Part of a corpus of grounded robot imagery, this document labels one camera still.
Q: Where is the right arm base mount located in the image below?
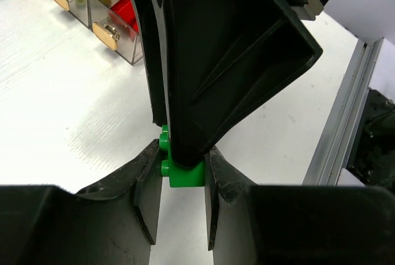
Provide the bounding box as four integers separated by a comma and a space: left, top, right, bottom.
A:
346, 90, 394, 193

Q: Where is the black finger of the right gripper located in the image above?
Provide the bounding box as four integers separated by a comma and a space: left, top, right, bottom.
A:
131, 0, 323, 168

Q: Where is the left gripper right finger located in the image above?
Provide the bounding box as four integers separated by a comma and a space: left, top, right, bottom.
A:
204, 149, 394, 264

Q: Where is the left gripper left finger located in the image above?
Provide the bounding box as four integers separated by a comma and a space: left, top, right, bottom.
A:
1, 140, 163, 264

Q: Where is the green lego plate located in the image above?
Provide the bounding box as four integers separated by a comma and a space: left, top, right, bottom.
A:
159, 125, 205, 188

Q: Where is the clear compartment organizer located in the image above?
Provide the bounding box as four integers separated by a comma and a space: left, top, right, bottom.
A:
53, 0, 143, 65

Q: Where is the red long lego brick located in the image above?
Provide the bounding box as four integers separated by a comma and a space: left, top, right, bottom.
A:
109, 0, 139, 38

